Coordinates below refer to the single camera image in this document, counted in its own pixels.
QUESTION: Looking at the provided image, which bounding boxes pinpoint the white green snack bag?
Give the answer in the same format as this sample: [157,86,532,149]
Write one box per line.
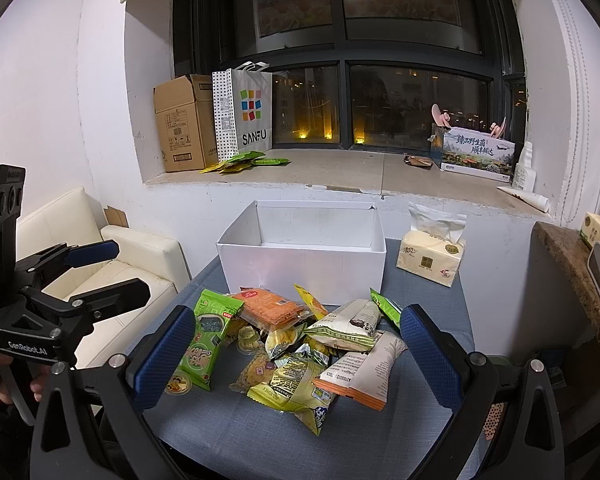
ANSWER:
[304,298,383,352]

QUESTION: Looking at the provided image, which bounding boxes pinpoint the person's left hand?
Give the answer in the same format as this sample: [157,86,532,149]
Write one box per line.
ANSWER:
[0,347,50,411]

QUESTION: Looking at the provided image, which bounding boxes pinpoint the yellow jelly cup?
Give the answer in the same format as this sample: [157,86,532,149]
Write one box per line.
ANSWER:
[165,372,193,396]
[235,325,261,353]

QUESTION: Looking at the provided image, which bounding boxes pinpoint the blue-grey tablecloth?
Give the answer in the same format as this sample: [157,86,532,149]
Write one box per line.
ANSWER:
[125,237,481,480]

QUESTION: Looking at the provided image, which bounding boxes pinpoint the clear yellow snack packet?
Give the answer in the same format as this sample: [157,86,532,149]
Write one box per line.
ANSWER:
[228,350,276,393]

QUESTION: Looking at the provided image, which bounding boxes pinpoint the brown cardboard piece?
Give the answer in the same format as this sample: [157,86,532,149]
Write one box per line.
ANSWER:
[103,205,130,228]

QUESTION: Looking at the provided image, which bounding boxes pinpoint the small green snack packet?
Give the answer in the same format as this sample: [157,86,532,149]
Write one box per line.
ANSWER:
[370,288,403,331]

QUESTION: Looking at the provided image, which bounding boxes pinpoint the white orange snack bag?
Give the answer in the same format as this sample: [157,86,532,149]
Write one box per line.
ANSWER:
[312,331,409,412]

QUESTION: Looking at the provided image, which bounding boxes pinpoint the small yellow-green snack packet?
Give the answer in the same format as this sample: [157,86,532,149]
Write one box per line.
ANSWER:
[300,340,338,366]

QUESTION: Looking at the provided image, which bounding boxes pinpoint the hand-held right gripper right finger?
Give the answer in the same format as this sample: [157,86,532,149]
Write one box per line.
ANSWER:
[399,304,563,480]

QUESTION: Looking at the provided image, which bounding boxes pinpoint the dark framed window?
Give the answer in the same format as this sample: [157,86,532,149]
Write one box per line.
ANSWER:
[172,0,526,151]

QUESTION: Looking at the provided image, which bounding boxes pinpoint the large yellow-green snack packet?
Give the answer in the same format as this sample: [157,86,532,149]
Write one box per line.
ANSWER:
[247,352,338,436]

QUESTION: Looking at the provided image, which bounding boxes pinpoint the white plastic bottle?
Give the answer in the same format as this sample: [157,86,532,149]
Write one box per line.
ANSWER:
[515,141,536,192]

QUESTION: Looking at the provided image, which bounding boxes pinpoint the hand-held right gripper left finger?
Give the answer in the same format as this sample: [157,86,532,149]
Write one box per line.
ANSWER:
[30,305,197,480]

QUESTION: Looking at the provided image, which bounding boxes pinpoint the brown stone counter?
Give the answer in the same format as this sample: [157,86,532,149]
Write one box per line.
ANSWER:
[532,222,600,386]

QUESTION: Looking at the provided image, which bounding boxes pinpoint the printed landscape gift box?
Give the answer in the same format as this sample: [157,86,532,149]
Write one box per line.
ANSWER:
[429,127,516,182]

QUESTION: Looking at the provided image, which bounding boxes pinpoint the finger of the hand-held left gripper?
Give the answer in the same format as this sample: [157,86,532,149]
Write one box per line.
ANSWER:
[20,277,152,341]
[14,239,121,283]

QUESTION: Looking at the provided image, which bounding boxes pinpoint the green seaweed snack packet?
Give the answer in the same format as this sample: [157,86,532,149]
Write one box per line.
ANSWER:
[179,288,246,392]

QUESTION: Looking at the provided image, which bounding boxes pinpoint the small yellow tissue pack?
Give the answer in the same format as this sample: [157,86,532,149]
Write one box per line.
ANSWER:
[581,212,600,251]

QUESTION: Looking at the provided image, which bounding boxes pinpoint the white dotted shopping bag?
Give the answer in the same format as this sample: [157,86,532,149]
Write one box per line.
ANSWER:
[211,61,273,162]

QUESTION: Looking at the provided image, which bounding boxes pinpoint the cream leather sofa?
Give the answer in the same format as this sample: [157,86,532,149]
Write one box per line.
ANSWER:
[15,187,193,367]

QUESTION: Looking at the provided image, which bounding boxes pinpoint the clear bag with bread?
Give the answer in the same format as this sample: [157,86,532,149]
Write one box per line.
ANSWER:
[396,202,468,288]

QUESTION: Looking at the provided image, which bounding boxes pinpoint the orange snack packet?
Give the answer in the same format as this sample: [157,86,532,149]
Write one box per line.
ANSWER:
[231,287,303,333]

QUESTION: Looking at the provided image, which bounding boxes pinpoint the pile of green packets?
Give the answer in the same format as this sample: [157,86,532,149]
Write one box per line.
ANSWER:
[200,151,291,175]

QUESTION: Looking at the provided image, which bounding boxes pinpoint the white cardboard box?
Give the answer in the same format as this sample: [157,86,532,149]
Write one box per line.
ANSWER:
[216,200,387,307]

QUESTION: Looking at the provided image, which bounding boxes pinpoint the white tube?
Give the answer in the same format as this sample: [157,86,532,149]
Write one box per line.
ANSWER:
[497,186,551,213]

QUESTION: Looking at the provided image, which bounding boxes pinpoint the brown cardboard box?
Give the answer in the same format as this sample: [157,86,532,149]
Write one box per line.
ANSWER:
[153,74,220,173]

